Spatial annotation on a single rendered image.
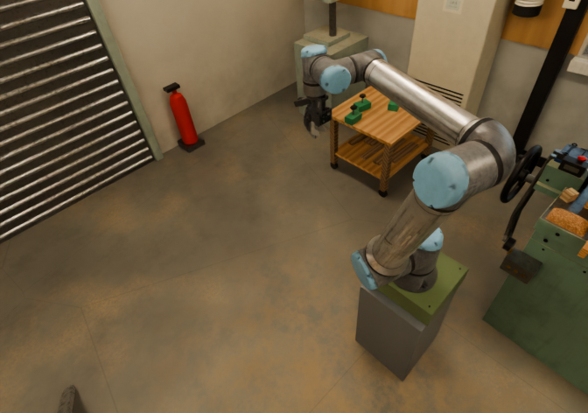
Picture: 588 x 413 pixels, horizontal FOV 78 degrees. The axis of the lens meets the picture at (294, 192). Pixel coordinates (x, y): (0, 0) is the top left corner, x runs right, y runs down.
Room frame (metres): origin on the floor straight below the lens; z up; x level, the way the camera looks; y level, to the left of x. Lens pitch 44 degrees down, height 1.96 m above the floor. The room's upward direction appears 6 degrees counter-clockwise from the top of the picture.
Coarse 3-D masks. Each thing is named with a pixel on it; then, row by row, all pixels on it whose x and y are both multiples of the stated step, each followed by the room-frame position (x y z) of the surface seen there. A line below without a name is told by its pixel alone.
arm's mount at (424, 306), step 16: (448, 256) 0.87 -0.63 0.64; (448, 272) 0.80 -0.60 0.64; (464, 272) 0.79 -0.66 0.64; (384, 288) 0.78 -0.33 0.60; (400, 288) 0.75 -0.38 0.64; (432, 288) 0.73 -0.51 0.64; (448, 288) 0.73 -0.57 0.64; (400, 304) 0.72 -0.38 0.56; (416, 304) 0.67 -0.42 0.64; (432, 304) 0.66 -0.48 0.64
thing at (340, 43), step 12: (324, 0) 3.13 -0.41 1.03; (336, 0) 3.11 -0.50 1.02; (312, 36) 3.16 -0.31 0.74; (324, 36) 3.13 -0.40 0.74; (336, 36) 3.10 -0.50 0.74; (348, 36) 3.15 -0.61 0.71; (360, 36) 3.15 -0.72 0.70; (300, 48) 3.11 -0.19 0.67; (336, 48) 2.95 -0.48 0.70; (348, 48) 2.97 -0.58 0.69; (360, 48) 3.07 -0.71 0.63; (300, 60) 3.11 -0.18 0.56; (300, 72) 3.12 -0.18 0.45; (300, 84) 3.13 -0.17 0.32; (360, 84) 3.09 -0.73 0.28; (300, 96) 3.14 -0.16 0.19; (336, 96) 2.87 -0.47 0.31; (348, 96) 2.98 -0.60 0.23; (300, 108) 3.15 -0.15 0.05
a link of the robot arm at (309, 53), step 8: (304, 48) 1.23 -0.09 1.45; (312, 48) 1.22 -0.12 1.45; (320, 48) 1.21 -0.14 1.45; (304, 56) 1.20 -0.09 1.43; (312, 56) 1.18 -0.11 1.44; (328, 56) 1.19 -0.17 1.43; (304, 64) 1.20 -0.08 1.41; (304, 72) 1.20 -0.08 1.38; (304, 80) 1.20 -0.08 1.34; (312, 80) 1.18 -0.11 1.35
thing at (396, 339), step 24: (360, 288) 0.83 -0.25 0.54; (360, 312) 0.82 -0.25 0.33; (384, 312) 0.73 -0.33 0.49; (408, 312) 0.69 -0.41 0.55; (360, 336) 0.81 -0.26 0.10; (384, 336) 0.71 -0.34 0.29; (408, 336) 0.64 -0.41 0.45; (432, 336) 0.75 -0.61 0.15; (384, 360) 0.69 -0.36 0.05; (408, 360) 0.61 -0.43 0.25
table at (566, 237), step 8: (536, 184) 1.02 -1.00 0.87; (544, 184) 1.02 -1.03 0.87; (544, 192) 0.99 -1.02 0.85; (552, 192) 0.97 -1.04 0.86; (560, 192) 0.96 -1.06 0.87; (584, 192) 0.92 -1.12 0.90; (560, 200) 0.89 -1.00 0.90; (576, 200) 0.89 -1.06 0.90; (584, 200) 0.88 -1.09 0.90; (552, 208) 0.86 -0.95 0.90; (568, 208) 0.85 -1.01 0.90; (576, 208) 0.85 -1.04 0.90; (584, 208) 0.84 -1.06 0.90; (544, 216) 0.83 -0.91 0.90; (584, 216) 0.81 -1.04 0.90; (536, 224) 0.82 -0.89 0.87; (544, 224) 0.80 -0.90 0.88; (552, 224) 0.79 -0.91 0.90; (544, 232) 0.79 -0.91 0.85; (552, 232) 0.78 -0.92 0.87; (560, 232) 0.76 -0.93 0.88; (568, 232) 0.75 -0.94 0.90; (560, 240) 0.75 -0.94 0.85; (568, 240) 0.74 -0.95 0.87; (576, 240) 0.72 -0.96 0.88; (584, 240) 0.71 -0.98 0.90; (576, 248) 0.71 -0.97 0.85
